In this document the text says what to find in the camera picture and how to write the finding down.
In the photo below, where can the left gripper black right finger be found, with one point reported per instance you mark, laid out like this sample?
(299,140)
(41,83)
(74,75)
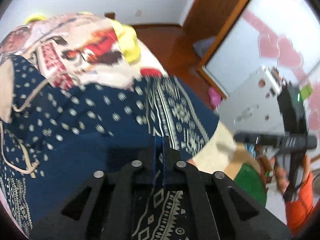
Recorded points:
(217,208)

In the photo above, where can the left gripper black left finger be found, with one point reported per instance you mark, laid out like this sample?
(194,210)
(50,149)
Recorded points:
(106,207)

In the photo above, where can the navy patterned garment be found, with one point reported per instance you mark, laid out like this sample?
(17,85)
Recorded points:
(53,139)

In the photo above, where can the right hand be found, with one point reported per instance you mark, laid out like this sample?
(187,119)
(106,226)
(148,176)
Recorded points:
(280,173)

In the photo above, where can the orange right sleeve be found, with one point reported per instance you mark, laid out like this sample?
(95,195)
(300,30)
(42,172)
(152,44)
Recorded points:
(299,211)

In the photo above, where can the white sliding wardrobe door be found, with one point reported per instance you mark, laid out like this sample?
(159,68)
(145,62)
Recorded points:
(279,34)

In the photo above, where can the printed bed quilt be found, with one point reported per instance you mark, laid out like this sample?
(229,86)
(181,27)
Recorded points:
(93,61)

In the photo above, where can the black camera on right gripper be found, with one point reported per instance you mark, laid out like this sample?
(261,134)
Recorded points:
(292,110)

